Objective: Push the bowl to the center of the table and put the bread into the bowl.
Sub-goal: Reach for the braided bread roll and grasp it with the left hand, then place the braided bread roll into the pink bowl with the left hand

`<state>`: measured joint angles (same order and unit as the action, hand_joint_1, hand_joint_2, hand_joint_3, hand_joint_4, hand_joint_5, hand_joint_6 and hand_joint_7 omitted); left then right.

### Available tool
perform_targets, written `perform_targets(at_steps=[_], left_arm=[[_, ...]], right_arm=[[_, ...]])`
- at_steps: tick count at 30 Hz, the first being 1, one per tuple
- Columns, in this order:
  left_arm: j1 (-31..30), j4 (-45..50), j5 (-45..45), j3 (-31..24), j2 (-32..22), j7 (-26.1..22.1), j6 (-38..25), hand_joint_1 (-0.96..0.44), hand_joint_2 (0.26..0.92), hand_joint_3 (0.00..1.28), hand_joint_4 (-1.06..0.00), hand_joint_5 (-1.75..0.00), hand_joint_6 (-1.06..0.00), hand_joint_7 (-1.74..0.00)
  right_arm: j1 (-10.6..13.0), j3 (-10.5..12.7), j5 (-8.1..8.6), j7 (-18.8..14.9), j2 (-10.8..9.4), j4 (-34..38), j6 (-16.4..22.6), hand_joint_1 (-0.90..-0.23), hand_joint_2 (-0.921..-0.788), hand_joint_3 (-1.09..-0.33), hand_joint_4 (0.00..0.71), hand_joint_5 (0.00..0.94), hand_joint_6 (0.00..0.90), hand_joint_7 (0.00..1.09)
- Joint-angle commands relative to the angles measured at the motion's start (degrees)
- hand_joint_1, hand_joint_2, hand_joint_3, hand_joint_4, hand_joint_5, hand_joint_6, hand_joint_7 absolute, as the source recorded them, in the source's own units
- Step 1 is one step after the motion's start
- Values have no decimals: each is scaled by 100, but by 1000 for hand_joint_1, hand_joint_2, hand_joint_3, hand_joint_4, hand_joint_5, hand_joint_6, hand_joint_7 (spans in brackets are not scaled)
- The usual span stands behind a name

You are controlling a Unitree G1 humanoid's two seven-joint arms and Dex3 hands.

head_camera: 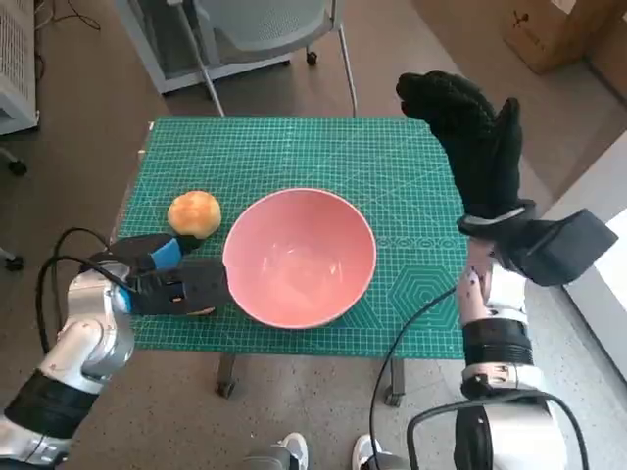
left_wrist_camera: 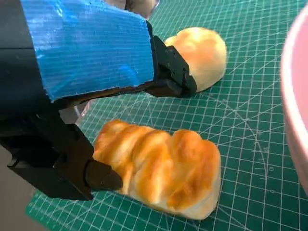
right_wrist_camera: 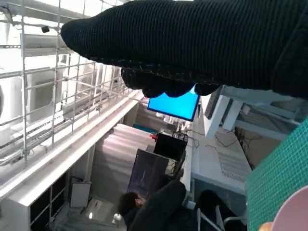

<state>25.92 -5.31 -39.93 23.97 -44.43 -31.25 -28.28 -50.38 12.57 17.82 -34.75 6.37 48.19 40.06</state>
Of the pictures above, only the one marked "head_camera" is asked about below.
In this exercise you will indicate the chair base with black casters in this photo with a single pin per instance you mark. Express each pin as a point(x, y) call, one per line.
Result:
point(17, 166)

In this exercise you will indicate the green cutting mat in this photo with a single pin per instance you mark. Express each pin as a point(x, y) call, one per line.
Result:
point(294, 152)

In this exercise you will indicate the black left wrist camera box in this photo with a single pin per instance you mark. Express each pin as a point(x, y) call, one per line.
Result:
point(201, 284)

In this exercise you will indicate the white perforated appliance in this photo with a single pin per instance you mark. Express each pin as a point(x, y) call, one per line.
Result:
point(14, 59)

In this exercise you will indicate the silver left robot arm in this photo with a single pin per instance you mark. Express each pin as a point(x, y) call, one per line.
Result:
point(83, 333)

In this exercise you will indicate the plain cardboard box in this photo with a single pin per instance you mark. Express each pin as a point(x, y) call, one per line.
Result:
point(612, 78)

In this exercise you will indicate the white sneaker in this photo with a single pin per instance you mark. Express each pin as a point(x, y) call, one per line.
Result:
point(366, 450)
point(294, 448)

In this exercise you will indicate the white furniture panel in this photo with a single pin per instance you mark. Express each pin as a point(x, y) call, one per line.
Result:
point(602, 333)

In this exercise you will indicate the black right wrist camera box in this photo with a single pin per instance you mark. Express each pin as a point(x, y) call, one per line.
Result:
point(563, 249)

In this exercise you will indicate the grey leg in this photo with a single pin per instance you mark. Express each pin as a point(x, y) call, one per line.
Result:
point(264, 462)

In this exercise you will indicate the round toy bread bun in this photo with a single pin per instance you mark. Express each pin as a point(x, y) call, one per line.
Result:
point(193, 213)

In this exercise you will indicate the pink bowl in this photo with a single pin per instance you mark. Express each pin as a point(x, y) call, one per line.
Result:
point(299, 259)

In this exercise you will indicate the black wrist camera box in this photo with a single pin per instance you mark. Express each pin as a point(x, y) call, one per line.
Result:
point(563, 249)
point(201, 284)

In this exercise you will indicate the grey mesh office chair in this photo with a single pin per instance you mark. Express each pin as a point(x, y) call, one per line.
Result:
point(264, 24)

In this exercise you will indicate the cardboard box with black print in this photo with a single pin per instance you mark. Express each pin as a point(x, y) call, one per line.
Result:
point(544, 34)

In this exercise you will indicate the metal table leg with caster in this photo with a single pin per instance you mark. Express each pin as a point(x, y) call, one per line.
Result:
point(395, 377)
point(226, 372)

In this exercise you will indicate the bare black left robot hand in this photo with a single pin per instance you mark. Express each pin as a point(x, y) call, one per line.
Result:
point(147, 252)

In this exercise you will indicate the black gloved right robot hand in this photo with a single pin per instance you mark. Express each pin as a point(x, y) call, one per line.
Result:
point(480, 156)

